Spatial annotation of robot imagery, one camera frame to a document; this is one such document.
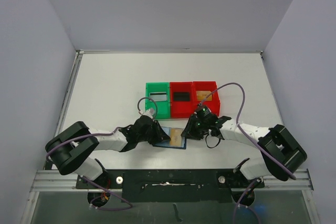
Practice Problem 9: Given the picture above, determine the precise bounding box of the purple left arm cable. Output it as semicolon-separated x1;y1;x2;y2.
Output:
45;97;158;211

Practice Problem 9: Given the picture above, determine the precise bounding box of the silver card in green bin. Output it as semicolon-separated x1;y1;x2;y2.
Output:
149;92;167;102

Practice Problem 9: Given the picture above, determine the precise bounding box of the aluminium rail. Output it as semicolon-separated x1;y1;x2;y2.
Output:
30;170;77;192
260;169;314;191

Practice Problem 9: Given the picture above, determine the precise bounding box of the black card in red bin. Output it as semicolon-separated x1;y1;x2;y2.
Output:
173;92;191;102

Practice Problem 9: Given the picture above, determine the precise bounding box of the blue leather card holder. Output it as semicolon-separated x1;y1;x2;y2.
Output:
153;127;187;150

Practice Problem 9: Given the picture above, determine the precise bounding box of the green plastic bin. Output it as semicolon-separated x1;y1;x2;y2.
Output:
145;82;171;119

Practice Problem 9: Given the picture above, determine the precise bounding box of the gold card sleeve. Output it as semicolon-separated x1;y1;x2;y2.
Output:
196;90;212;101

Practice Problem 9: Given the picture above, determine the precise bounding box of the aluminium rail left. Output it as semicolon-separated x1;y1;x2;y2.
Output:
30;170;77;192

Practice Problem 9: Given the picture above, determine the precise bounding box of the red plastic bin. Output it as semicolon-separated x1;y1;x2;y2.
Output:
192;81;221;116
170;82;194;119

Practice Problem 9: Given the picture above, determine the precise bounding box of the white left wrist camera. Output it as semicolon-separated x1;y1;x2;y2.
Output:
142;108;157;119

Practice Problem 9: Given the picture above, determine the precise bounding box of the red plastic bin right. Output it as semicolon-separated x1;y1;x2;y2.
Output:
192;81;221;116

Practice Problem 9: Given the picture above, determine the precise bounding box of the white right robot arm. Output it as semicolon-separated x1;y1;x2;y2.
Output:
181;105;308;187

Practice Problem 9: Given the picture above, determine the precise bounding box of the red plastic bin middle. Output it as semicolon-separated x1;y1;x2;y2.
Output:
170;82;194;119

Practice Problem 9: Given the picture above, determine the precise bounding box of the aluminium rail right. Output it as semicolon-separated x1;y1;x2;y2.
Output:
260;169;314;191

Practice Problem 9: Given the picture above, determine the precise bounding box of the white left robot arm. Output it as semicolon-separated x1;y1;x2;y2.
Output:
45;114;170;188

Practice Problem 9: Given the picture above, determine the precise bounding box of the gold VIP card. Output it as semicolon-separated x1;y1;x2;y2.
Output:
170;128;182;147

